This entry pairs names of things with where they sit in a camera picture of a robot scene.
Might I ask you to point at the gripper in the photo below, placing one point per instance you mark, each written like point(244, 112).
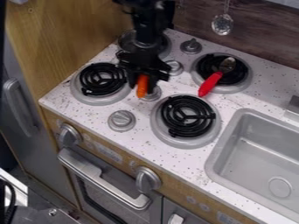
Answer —
point(142, 62)

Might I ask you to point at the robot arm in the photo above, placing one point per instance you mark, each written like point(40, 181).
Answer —
point(146, 24)

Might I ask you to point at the orange toy carrot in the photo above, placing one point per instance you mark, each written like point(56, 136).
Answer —
point(142, 85)

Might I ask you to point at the silver hanging tool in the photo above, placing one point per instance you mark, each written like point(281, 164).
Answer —
point(222, 24)

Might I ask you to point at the toy stove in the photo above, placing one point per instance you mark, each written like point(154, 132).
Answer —
point(183, 116)

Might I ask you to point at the toy sink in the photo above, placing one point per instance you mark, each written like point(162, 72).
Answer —
point(257, 163)

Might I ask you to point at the grey toy fridge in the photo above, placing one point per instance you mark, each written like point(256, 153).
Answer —
point(23, 122)

